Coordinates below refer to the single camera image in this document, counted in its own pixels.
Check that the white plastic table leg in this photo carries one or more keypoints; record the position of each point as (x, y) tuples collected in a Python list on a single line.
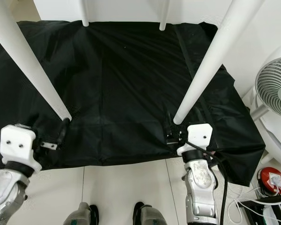
[(220, 56), (84, 13), (164, 14), (28, 61)]

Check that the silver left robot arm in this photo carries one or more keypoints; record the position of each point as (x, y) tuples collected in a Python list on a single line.
[(7, 194)]

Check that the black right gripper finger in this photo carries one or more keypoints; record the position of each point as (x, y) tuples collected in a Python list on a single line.
[(170, 123)]

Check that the black cloth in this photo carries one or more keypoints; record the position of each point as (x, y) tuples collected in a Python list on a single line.
[(126, 93)]

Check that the red round device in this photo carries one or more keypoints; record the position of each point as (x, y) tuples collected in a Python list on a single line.
[(271, 180)]

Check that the black floor tray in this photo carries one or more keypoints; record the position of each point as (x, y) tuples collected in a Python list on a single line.
[(269, 214)]

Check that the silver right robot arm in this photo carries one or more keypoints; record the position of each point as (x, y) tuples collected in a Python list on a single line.
[(201, 192)]

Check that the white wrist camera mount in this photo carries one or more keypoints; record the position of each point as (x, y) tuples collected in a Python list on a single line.
[(18, 145), (199, 136)]

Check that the grey pole white base stand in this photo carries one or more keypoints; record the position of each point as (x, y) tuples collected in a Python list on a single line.
[(259, 112)]

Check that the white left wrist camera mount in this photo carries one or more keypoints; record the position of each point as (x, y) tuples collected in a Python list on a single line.
[(18, 145)]

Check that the white grey rounded appliance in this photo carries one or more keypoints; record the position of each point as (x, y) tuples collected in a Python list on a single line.
[(278, 140)]

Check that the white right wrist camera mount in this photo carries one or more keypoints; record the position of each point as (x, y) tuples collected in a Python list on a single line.
[(199, 136)]

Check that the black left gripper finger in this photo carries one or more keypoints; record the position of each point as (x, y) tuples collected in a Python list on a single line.
[(64, 130)]

